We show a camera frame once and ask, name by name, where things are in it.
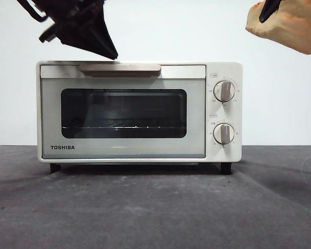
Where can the golden bread loaf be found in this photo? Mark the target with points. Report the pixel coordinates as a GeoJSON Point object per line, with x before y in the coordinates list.
{"type": "Point", "coordinates": [290, 28]}

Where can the white temperature knob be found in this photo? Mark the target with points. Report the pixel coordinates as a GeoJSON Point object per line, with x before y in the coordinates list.
{"type": "Point", "coordinates": [225, 90]}

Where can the white timer knob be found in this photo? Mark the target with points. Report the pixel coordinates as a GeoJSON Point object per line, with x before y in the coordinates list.
{"type": "Point", "coordinates": [224, 133]}

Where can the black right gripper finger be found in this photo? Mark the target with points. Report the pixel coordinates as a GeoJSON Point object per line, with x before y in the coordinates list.
{"type": "Point", "coordinates": [269, 9]}

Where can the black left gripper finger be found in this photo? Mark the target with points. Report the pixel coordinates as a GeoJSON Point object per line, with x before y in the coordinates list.
{"type": "Point", "coordinates": [102, 28]}
{"type": "Point", "coordinates": [85, 39]}

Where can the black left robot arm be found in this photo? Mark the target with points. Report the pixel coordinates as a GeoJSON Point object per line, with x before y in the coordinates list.
{"type": "Point", "coordinates": [75, 13]}

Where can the white Toshiba toaster oven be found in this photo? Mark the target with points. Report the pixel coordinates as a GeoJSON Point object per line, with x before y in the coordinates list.
{"type": "Point", "coordinates": [235, 155]}

